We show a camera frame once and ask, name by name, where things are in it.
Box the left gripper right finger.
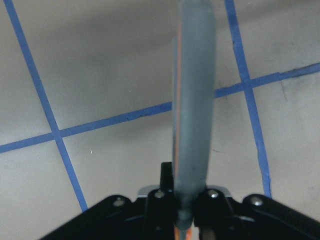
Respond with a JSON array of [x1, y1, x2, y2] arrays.
[[193, 188, 250, 240]]

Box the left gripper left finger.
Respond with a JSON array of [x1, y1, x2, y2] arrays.
[[137, 162, 177, 240]]

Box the grey orange scissors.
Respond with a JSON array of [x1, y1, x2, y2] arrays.
[[172, 0, 216, 240]]

